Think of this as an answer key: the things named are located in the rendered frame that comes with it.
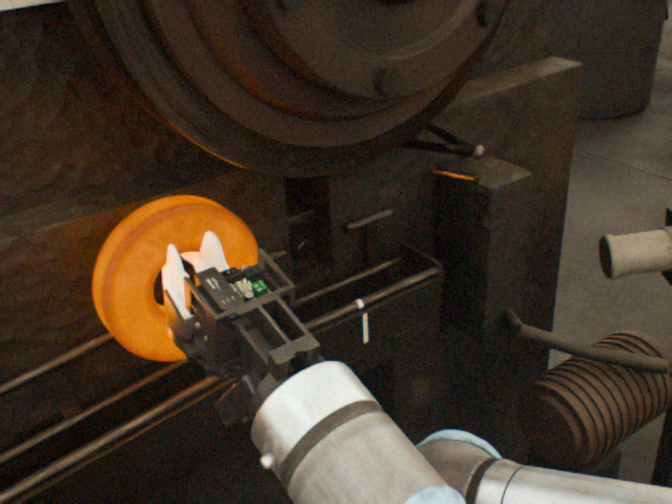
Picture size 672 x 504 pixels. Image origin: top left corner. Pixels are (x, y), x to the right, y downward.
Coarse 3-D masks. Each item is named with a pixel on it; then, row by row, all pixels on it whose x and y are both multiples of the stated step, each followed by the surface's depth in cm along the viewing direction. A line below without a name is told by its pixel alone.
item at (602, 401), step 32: (640, 352) 105; (544, 384) 100; (576, 384) 99; (608, 384) 99; (640, 384) 101; (544, 416) 100; (576, 416) 96; (608, 416) 98; (640, 416) 101; (544, 448) 102; (576, 448) 97; (608, 448) 100
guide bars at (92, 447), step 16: (432, 272) 91; (384, 288) 87; (400, 288) 88; (352, 304) 85; (368, 304) 86; (320, 320) 83; (336, 320) 84; (208, 384) 77; (176, 400) 75; (144, 416) 74; (160, 416) 74; (112, 432) 72; (128, 432) 73; (80, 448) 71; (96, 448) 71; (64, 464) 70; (32, 480) 69; (48, 480) 70; (0, 496) 68; (16, 496) 68
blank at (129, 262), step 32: (128, 224) 65; (160, 224) 65; (192, 224) 67; (224, 224) 69; (128, 256) 65; (160, 256) 66; (224, 256) 70; (256, 256) 72; (96, 288) 66; (128, 288) 66; (128, 320) 67; (160, 320) 69; (160, 352) 70
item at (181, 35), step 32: (160, 0) 57; (192, 0) 57; (224, 0) 57; (160, 32) 58; (192, 32) 59; (224, 32) 58; (192, 64) 60; (224, 64) 61; (256, 64) 61; (224, 96) 63; (256, 96) 64; (288, 96) 64; (320, 96) 66; (416, 96) 75; (256, 128) 66; (288, 128) 68; (320, 128) 70; (352, 128) 72; (384, 128) 75
